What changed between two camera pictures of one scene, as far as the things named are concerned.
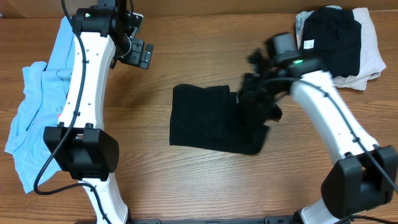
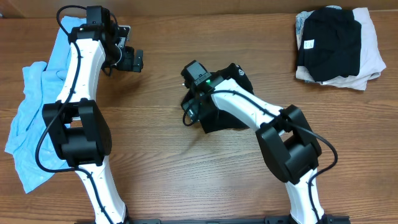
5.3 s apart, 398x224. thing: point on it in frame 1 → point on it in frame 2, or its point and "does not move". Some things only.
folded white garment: x=372 y=63 does not move
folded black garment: x=334 y=35 does not move
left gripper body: x=137 y=55 → x=137 y=61
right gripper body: x=259 y=90 → x=196 y=107
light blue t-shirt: x=44 y=90 does not move
